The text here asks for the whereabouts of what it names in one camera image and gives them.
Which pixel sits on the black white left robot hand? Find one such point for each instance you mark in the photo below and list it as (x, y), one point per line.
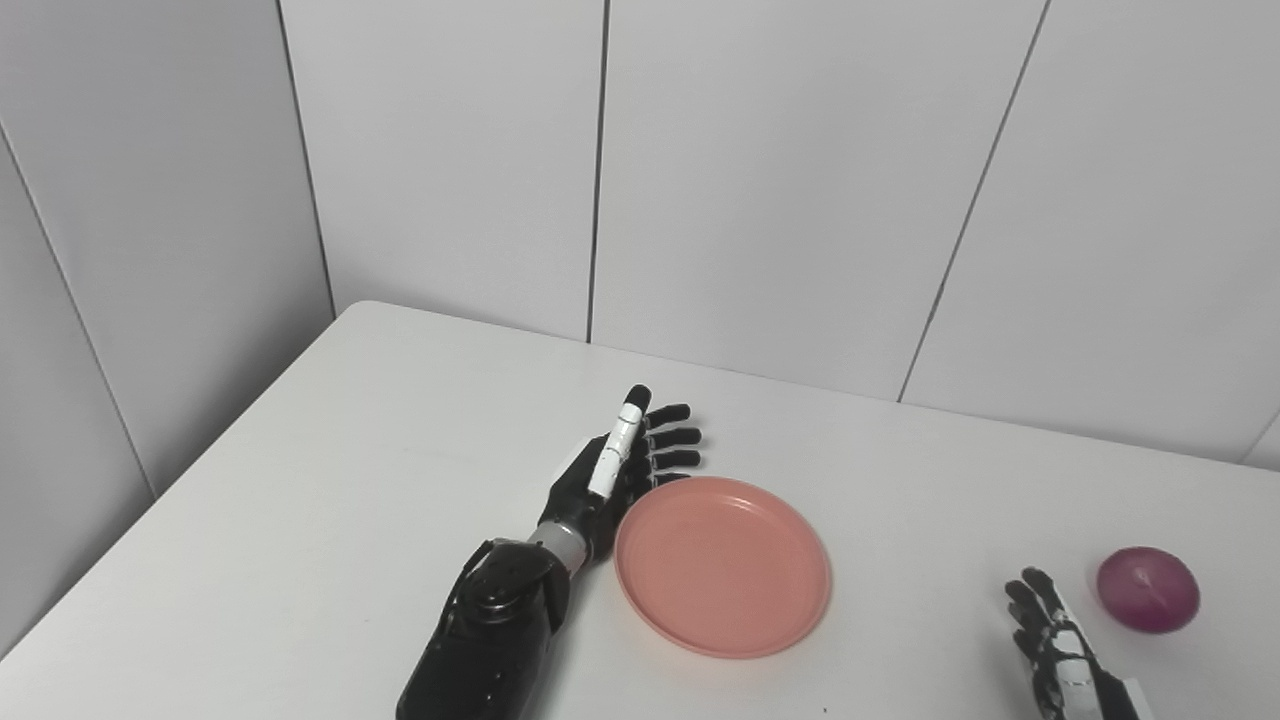
(590, 490)

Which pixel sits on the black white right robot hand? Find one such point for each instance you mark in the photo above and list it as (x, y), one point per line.
(1070, 670)

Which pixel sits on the purple red onion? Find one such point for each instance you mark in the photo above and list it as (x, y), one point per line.
(1148, 589)

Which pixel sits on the pink round plate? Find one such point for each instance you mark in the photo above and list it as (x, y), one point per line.
(722, 566)

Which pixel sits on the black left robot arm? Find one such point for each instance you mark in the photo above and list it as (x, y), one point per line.
(490, 640)

